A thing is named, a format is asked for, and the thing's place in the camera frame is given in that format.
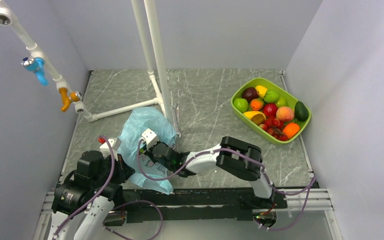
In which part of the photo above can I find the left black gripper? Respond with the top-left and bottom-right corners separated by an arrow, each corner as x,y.
91,152 -> 136,188

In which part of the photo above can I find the light blue plastic bag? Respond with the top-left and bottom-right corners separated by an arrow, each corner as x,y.
117,107 -> 177,195

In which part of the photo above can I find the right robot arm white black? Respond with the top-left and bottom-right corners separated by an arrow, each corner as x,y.
141,136 -> 275,208

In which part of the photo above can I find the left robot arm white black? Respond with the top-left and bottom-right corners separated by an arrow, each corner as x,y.
48,150 -> 135,240

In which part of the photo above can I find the green fake apple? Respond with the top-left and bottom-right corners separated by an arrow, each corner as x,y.
233,98 -> 249,113

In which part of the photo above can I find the yellow fake mango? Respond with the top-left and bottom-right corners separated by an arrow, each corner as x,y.
243,111 -> 267,126

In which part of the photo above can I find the small orange fake fruit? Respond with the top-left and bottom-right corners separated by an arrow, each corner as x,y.
249,98 -> 265,111

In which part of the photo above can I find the dark purple fake plum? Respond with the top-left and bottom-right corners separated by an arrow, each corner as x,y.
241,87 -> 260,103

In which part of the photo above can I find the red fake cherry bunch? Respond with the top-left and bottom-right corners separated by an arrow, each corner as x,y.
259,117 -> 289,142

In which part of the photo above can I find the red fake apple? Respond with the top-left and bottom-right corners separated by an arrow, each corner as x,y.
262,103 -> 278,118

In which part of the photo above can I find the yellow fake lemon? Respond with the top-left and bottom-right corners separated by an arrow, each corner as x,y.
254,85 -> 268,98

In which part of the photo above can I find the bumpy green fake fruit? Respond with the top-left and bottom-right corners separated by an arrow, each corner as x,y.
263,90 -> 280,103

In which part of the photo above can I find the fake peach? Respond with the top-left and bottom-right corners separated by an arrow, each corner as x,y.
276,106 -> 295,122

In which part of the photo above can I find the orange fake tangerine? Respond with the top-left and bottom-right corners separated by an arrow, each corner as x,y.
282,122 -> 301,140

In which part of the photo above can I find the light green fake lime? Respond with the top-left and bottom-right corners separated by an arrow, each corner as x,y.
275,96 -> 288,108

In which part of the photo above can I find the dark green fake avocado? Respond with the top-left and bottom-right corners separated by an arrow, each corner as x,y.
294,101 -> 310,122

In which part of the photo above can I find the steel wrench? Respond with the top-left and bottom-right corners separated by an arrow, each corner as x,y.
170,103 -> 182,139

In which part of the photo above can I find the white PVC pipe stand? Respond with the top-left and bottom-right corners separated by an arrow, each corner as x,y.
79,0 -> 180,128

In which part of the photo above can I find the orange tap valve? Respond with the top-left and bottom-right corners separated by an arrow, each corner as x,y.
58,87 -> 83,113

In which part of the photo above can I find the blue tap valve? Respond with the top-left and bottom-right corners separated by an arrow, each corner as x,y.
20,56 -> 49,86

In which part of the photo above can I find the green plastic fruit tray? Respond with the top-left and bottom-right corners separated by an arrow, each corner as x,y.
230,77 -> 312,145

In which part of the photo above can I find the white pipe with taps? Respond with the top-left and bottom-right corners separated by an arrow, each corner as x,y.
0,0 -> 88,114

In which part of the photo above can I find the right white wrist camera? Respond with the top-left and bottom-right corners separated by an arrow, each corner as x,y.
141,128 -> 160,151

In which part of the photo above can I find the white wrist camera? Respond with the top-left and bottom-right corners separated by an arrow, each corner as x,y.
98,137 -> 122,161
141,128 -> 160,151

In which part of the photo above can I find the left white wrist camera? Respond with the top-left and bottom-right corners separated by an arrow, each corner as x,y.
98,137 -> 122,161

